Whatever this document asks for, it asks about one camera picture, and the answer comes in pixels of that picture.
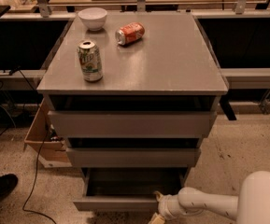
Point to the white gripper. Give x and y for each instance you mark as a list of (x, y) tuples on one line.
[(163, 205)]

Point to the grey bottom drawer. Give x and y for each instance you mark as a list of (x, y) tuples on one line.
[(128, 189)]

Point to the grey drawer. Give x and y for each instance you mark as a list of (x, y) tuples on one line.
[(128, 189), (133, 157), (71, 124)]

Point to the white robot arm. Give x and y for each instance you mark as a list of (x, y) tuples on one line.
[(251, 206)]

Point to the grey middle drawer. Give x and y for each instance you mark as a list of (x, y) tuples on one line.
[(133, 157)]

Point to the grey drawer cabinet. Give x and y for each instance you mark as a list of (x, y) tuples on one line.
[(169, 69)]

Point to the grey top drawer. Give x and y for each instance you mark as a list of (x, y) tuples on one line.
[(71, 124)]

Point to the cardboard box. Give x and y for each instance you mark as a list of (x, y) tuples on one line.
[(42, 139)]

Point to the green white soda can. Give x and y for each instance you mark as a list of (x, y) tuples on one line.
[(90, 60)]

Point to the orange soda can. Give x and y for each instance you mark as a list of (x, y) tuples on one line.
[(129, 33)]

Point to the white bowl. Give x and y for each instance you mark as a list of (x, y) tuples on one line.
[(94, 18)]

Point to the metal railing frame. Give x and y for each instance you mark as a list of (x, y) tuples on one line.
[(140, 3)]

